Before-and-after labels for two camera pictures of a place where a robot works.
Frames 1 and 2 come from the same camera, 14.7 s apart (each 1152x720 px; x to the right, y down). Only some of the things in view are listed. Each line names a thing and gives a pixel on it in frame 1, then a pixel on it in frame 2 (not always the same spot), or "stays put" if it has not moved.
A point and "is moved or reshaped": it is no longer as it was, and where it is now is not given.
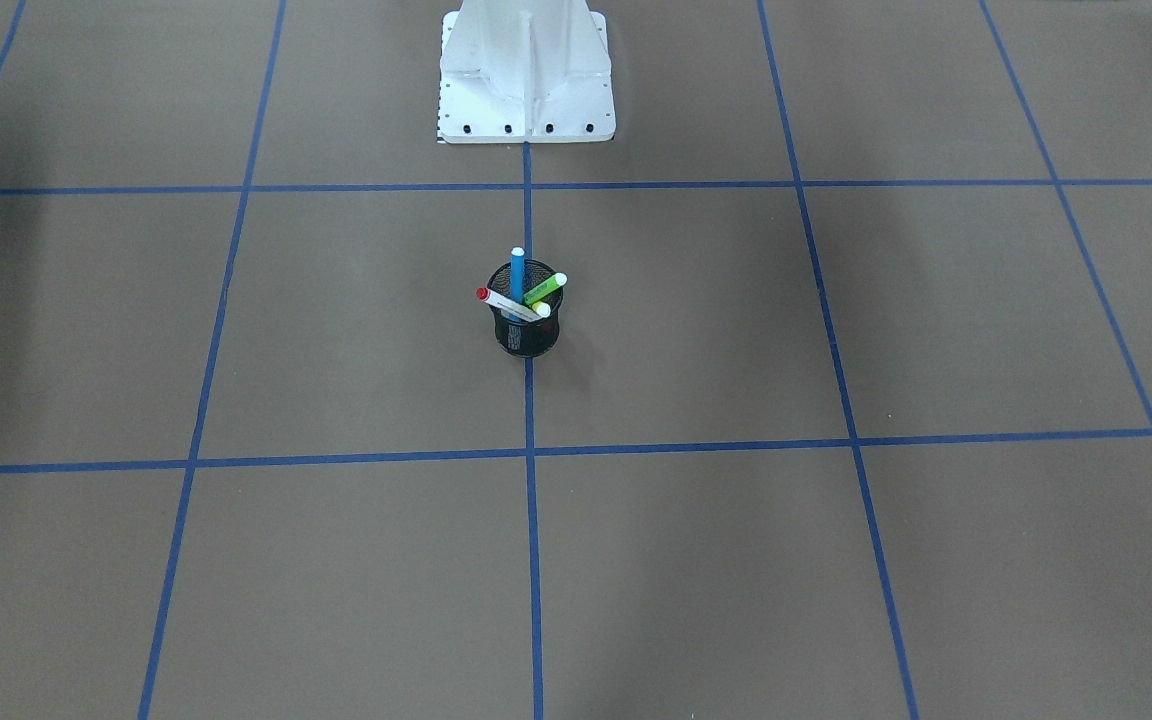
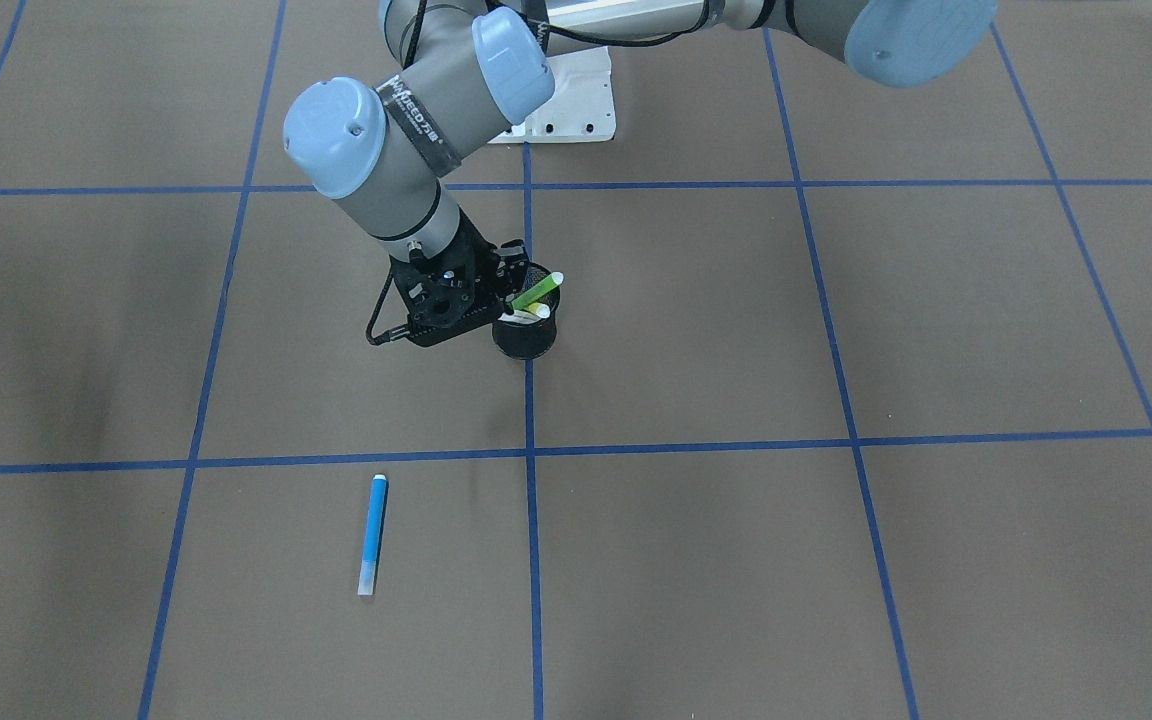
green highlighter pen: [557, 280] stays put
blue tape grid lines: [531, 454] stays put
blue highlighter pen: [517, 274] is moved or reshaped
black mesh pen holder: [526, 339] stays put
